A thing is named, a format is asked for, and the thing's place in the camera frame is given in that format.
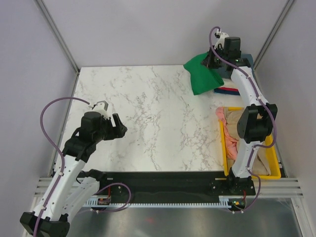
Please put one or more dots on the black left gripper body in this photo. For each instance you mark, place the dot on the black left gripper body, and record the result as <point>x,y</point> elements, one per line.
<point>106,126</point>

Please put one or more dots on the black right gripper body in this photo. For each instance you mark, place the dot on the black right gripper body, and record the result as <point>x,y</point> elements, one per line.
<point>217,62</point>

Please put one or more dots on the green t shirt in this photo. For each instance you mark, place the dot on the green t shirt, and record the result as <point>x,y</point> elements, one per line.
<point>202,78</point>

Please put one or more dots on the pink t shirt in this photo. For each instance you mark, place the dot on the pink t shirt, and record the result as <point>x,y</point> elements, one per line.
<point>229,118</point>

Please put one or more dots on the yellow plastic bin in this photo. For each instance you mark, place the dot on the yellow plastic bin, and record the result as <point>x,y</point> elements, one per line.
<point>270,154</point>

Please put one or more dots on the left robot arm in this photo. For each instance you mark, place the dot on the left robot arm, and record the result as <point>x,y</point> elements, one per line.
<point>53,214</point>

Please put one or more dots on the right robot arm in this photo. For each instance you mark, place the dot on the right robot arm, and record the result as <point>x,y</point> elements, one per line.
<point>257,121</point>

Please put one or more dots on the folded cream t shirt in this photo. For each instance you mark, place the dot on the folded cream t shirt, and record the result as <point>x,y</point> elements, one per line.
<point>229,83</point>

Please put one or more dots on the folded navy t shirt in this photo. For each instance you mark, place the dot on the folded navy t shirt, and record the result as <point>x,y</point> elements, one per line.
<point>228,92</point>

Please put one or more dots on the folded red t shirt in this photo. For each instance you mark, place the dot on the folded red t shirt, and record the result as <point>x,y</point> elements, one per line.
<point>227,88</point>

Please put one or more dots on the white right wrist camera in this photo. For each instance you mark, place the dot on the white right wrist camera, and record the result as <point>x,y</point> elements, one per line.
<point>220,36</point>

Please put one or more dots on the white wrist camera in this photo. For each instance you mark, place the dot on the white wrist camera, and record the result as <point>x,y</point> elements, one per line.
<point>100,107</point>
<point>220,36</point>

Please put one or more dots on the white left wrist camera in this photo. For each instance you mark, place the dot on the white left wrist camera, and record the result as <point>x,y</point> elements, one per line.
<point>100,107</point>

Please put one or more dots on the right aluminium frame post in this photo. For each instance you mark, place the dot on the right aluminium frame post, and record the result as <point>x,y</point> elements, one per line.
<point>274,30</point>

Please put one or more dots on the aluminium frame post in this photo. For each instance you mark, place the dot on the aluminium frame post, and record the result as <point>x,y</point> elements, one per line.
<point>57,34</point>
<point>274,30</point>

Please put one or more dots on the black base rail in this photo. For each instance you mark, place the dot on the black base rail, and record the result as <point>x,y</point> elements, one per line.
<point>169,187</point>

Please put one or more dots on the left aluminium frame post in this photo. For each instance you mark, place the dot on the left aluminium frame post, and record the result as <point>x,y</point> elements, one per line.
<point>57,34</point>

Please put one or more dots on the white slotted cable duct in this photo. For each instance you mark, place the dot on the white slotted cable duct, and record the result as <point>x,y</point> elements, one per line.
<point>95,202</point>

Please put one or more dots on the aluminium extrusion rail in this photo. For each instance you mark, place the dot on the aluminium extrusion rail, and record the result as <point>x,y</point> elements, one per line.
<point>280,188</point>

